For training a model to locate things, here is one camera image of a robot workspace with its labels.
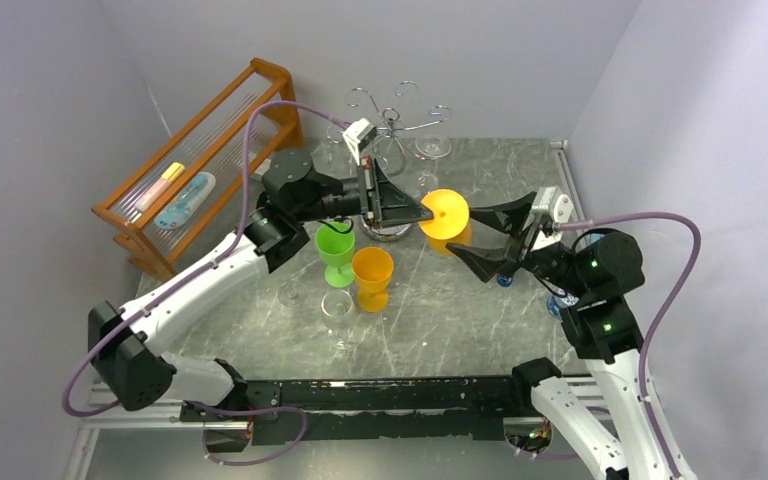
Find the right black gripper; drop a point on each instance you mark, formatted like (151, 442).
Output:
(528, 235)

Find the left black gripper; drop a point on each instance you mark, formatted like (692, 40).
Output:
(391, 204)

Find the orange goblet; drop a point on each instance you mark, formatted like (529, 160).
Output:
(451, 223)
(373, 269)

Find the clear wine glass handled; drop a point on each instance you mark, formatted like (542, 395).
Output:
(430, 148)

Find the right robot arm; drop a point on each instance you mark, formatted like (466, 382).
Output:
(597, 264)

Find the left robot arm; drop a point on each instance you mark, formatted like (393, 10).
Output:
(129, 345)

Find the clear wine glass front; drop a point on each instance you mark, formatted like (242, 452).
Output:
(339, 315)

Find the clear wine glass left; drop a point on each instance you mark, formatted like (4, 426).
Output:
(292, 293)

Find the orange wooden shelf rack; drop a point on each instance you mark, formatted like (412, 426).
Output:
(163, 207)

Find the green plastic goblet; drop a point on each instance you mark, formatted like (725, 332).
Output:
(335, 243)

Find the blue white bottle cap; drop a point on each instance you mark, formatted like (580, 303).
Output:
(556, 304)

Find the yellow pink highlighter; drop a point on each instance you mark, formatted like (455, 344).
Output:
(172, 172)

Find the silver wire glass rack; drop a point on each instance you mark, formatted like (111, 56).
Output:
(394, 145)

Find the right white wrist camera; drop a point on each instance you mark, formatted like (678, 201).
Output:
(553, 203)

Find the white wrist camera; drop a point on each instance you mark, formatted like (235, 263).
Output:
(553, 203)
(359, 135)

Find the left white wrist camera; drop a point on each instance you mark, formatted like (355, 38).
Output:
(359, 135)

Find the black base frame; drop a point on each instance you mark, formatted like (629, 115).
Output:
(275, 412)

